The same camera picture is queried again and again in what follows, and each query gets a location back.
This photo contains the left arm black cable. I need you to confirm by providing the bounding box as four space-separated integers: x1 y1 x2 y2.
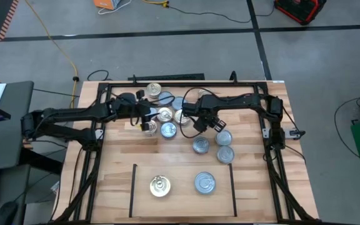
126 95 176 126

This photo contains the orange box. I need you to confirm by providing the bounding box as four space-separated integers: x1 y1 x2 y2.
92 0 123 11

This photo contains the yellow power cable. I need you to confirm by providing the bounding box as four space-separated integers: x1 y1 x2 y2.
24 0 78 110

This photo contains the thin black cable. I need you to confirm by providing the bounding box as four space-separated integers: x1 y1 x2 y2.
32 88 81 98
333 96 360 159

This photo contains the blue fish label can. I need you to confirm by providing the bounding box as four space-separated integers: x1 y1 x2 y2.
160 121 178 139

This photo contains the black computer mouse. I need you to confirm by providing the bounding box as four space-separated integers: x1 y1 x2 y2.
0 201 19 225

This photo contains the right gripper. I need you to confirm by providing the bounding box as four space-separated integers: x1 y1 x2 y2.
182 96 221 134

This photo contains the silver metal clamp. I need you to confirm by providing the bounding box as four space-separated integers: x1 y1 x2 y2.
284 128 306 140

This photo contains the black metal table frame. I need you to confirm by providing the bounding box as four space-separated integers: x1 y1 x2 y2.
47 80 320 225

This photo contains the yellow cable plug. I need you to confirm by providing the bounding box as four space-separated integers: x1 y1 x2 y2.
141 0 170 8

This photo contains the white floor cable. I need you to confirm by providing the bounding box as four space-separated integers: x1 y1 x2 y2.
97 0 133 16

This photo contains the grey desk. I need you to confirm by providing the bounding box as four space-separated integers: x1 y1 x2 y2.
0 80 35 225

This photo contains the black floor cable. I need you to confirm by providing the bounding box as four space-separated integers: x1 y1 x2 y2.
167 4 276 24

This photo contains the red and black case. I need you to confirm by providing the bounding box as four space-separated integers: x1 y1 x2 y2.
273 0 328 26

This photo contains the black cable loop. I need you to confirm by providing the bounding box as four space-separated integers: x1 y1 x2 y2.
87 69 111 82

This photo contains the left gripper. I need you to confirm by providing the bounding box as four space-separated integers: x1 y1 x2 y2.
112 92 156 134

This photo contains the black power strip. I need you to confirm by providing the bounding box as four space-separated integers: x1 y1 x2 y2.
127 72 206 82

